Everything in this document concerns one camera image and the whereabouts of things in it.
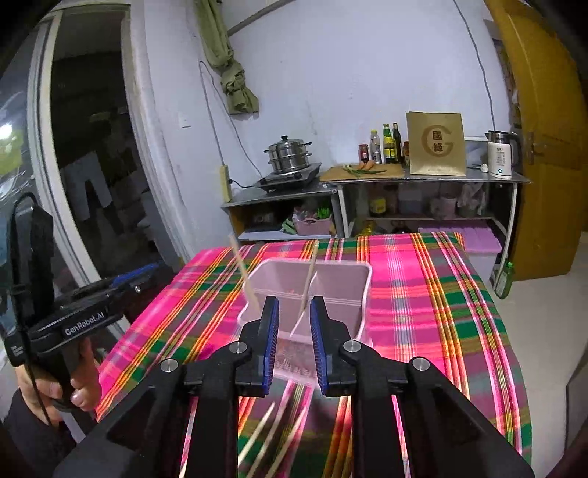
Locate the pink plaid tablecloth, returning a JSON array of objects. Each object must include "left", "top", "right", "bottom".
[{"left": 94, "top": 232, "right": 534, "bottom": 478}]

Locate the yellow wooden door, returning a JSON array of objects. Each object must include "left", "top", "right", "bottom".
[{"left": 484, "top": 0, "right": 588, "bottom": 282}]

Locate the white electric kettle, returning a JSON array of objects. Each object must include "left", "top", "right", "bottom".
[{"left": 485, "top": 130, "right": 523, "bottom": 179}]

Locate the green hanging cloth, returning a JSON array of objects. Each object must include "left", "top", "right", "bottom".
[{"left": 195, "top": 0, "right": 260, "bottom": 115}]

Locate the purple storage box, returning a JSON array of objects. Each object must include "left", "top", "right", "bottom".
[{"left": 416, "top": 225, "right": 502, "bottom": 282}]

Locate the green plastic bottle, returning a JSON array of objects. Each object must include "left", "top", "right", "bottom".
[{"left": 496, "top": 260, "right": 515, "bottom": 297}]

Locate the tall metal shelf table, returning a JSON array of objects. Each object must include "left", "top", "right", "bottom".
[{"left": 322, "top": 169, "right": 532, "bottom": 286}]

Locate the wooden chopstick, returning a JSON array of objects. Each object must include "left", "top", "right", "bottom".
[
  {"left": 248, "top": 404, "right": 308, "bottom": 478},
  {"left": 228, "top": 233, "right": 261, "bottom": 310},
  {"left": 300, "top": 240, "right": 319, "bottom": 319},
  {"left": 238, "top": 402, "right": 276, "bottom": 465}
]

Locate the low metal shelf table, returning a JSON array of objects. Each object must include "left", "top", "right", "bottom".
[{"left": 221, "top": 181, "right": 343, "bottom": 243}]

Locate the thin wall cable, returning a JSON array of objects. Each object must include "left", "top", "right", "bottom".
[{"left": 198, "top": 59, "right": 258, "bottom": 188}]

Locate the white sliding door frame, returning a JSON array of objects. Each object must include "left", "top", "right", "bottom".
[{"left": 0, "top": 7, "right": 196, "bottom": 299}]

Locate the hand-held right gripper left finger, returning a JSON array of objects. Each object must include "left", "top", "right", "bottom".
[{"left": 53, "top": 295, "right": 281, "bottom": 478}]

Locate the stainless steel steamer pot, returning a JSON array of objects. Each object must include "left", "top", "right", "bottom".
[{"left": 264, "top": 135, "right": 314, "bottom": 174}]

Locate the yellow label bottle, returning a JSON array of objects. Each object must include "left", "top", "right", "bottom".
[{"left": 369, "top": 184, "right": 387, "bottom": 218}]

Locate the person's left hand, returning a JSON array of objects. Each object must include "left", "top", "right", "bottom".
[{"left": 16, "top": 341, "right": 101, "bottom": 428}]

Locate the wooden cutting board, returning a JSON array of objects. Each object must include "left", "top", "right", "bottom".
[{"left": 319, "top": 164, "right": 405, "bottom": 182}]

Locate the black induction cooker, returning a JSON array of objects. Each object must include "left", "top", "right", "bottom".
[{"left": 255, "top": 163, "right": 323, "bottom": 193}]

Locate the gold paper bag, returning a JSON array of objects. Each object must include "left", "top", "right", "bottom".
[{"left": 406, "top": 111, "right": 468, "bottom": 176}]

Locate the pink plastic basket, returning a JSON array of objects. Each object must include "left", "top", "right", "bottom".
[{"left": 293, "top": 215, "right": 334, "bottom": 238}]

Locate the person's left forearm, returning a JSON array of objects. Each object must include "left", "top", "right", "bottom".
[{"left": 0, "top": 390, "right": 79, "bottom": 478}]

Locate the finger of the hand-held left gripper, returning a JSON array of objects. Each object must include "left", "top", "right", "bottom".
[
  {"left": 60, "top": 276, "right": 141, "bottom": 310},
  {"left": 112, "top": 263, "right": 161, "bottom": 289}
]

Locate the pink plastic utensil holder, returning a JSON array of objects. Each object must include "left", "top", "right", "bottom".
[{"left": 236, "top": 258, "right": 374, "bottom": 382}]

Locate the kettle wall cable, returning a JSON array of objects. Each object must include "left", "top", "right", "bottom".
[{"left": 457, "top": 0, "right": 494, "bottom": 135}]

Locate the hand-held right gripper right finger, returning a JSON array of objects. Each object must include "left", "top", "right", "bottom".
[{"left": 309, "top": 295, "right": 536, "bottom": 478}]

